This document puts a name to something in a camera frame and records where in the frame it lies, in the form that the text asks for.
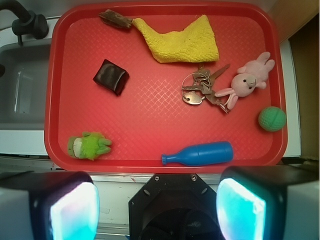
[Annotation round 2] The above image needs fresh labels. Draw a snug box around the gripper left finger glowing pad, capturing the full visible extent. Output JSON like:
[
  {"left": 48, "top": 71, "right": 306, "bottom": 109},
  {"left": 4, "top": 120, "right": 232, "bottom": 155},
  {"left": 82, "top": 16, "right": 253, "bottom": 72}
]
[{"left": 0, "top": 171, "right": 100, "bottom": 240}]

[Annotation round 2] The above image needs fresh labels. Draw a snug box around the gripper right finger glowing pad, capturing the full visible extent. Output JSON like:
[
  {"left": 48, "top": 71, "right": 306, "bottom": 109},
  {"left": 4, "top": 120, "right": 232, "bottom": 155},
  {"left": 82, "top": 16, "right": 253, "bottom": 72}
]
[{"left": 216, "top": 165, "right": 320, "bottom": 240}]

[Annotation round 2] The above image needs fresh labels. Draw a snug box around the black box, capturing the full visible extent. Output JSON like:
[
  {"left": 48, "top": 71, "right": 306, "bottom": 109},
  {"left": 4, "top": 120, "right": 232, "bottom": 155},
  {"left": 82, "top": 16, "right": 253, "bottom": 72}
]
[{"left": 93, "top": 59, "right": 130, "bottom": 96}]

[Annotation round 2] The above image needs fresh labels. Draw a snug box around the blue plastic bottle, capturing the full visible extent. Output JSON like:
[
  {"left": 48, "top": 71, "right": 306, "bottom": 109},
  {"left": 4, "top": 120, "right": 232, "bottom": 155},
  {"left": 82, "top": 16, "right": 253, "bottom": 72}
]
[{"left": 161, "top": 141, "right": 234, "bottom": 167}]

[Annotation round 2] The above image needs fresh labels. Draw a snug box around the green fuzzy toy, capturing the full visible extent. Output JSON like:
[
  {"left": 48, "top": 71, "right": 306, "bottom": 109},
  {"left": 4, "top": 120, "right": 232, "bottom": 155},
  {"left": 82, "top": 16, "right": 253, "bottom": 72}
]
[{"left": 67, "top": 131, "right": 112, "bottom": 161}]

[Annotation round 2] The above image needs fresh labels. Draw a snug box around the green rubber ball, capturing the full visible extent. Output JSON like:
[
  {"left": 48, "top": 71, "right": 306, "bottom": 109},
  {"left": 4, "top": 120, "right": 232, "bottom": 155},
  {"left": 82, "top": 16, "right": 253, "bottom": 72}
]
[{"left": 258, "top": 106, "right": 287, "bottom": 132}]

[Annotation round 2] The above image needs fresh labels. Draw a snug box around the grey sink basin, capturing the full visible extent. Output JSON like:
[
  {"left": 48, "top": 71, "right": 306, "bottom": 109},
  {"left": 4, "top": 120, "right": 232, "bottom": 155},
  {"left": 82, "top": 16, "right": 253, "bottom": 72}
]
[{"left": 0, "top": 39, "right": 51, "bottom": 131}]

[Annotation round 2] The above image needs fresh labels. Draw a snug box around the pink plush bunny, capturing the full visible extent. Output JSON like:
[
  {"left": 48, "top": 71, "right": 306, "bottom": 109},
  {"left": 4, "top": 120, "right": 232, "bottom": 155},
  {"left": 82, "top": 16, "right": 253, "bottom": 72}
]
[{"left": 214, "top": 51, "right": 275, "bottom": 110}]

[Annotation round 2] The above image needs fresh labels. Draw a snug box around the bunch of metal keys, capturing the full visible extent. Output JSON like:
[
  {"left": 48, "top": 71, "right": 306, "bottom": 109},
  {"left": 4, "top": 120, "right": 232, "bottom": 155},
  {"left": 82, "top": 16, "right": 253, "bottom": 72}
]
[{"left": 180, "top": 63, "right": 230, "bottom": 114}]

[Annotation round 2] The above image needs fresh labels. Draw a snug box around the red plastic tray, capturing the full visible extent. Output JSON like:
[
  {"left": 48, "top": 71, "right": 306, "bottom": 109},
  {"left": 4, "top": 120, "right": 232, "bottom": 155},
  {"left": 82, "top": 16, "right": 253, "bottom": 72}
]
[{"left": 44, "top": 1, "right": 288, "bottom": 173}]

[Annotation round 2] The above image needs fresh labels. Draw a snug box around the yellow cloth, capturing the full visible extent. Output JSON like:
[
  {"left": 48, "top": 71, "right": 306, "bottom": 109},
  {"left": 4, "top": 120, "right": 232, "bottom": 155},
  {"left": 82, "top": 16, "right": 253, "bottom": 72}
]
[{"left": 132, "top": 15, "right": 220, "bottom": 64}]

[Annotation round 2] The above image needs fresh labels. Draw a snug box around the black faucet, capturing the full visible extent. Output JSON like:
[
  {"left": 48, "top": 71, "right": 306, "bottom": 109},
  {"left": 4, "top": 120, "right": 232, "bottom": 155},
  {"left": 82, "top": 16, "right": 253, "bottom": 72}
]
[{"left": 0, "top": 0, "right": 49, "bottom": 46}]

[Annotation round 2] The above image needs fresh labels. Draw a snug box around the brown bark piece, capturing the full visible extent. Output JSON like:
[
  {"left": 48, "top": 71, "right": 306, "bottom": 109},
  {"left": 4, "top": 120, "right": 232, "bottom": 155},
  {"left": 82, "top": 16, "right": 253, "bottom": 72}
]
[{"left": 98, "top": 9, "right": 133, "bottom": 29}]

